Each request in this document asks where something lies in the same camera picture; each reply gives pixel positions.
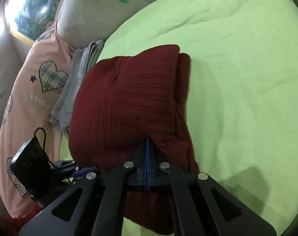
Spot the white floral pillow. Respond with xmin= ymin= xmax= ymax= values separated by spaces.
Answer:
xmin=57 ymin=0 xmax=201 ymax=48

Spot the maroon knit sweater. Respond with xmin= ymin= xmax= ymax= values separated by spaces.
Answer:
xmin=68 ymin=45 xmax=201 ymax=236

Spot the pink heart print pillow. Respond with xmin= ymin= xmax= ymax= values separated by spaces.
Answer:
xmin=0 ymin=21 xmax=77 ymax=219

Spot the black cable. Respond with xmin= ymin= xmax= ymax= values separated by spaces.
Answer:
xmin=34 ymin=127 xmax=56 ymax=170

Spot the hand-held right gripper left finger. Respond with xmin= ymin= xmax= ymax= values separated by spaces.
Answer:
xmin=18 ymin=138 xmax=147 ymax=236

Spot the grey folded cloth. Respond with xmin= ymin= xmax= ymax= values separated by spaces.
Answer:
xmin=50 ymin=39 xmax=105 ymax=138

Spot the light green bed sheet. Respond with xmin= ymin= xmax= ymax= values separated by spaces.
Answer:
xmin=58 ymin=0 xmax=298 ymax=236

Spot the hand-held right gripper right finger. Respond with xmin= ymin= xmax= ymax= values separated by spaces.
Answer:
xmin=146 ymin=138 xmax=277 ymax=236

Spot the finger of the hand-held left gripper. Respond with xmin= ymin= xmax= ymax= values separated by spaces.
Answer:
xmin=73 ymin=166 xmax=100 ymax=180

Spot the gold framed wall picture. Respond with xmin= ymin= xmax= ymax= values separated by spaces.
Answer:
xmin=4 ymin=0 xmax=73 ymax=46

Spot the red fuzzy cloth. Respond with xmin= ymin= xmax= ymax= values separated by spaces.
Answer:
xmin=0 ymin=205 xmax=42 ymax=230

